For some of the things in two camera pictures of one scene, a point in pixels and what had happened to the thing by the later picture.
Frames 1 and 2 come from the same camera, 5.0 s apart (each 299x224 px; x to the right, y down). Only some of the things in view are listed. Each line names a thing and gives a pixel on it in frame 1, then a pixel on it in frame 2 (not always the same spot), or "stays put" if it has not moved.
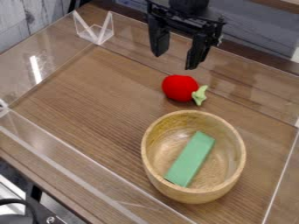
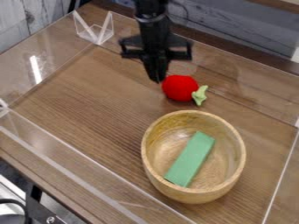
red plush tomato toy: [182, 88] stays put
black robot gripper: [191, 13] → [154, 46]
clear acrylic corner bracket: [95, 33] stays put
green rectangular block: [190, 159] stays put
